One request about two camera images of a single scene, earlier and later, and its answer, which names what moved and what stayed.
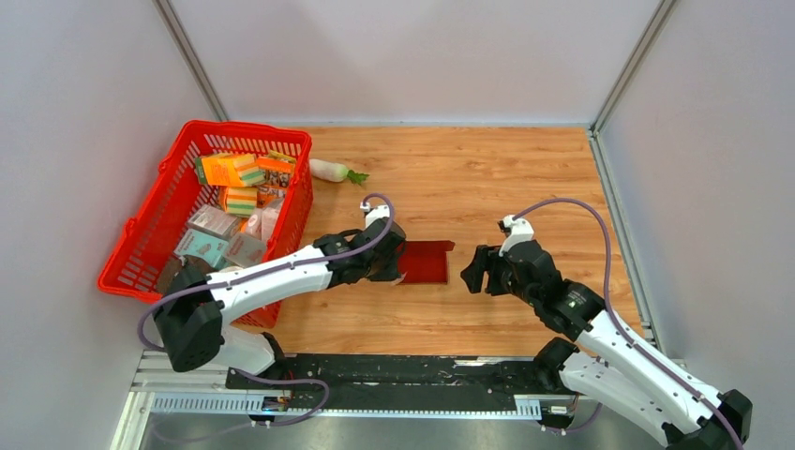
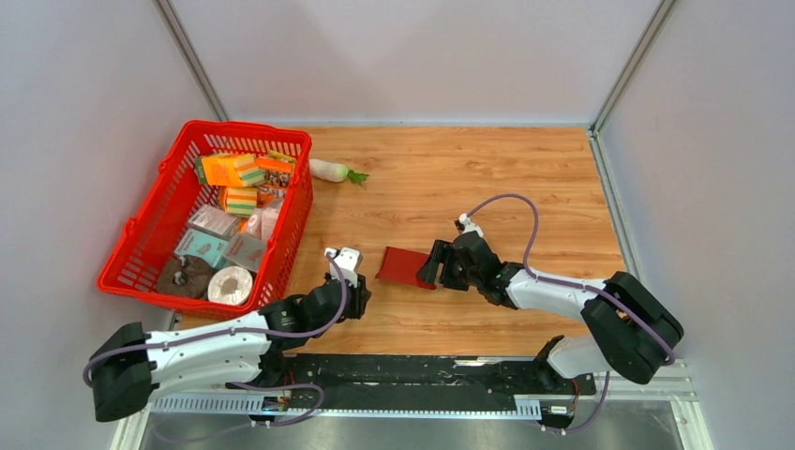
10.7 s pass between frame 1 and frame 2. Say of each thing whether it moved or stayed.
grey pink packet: stayed
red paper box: moved
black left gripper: moved
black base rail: stayed
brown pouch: stayed
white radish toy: stayed
